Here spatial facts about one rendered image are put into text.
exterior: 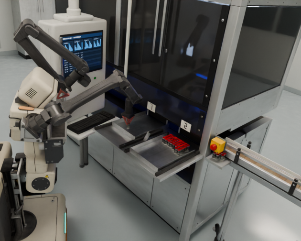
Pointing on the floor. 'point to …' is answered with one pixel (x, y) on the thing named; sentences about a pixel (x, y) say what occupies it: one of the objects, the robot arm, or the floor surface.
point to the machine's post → (214, 110)
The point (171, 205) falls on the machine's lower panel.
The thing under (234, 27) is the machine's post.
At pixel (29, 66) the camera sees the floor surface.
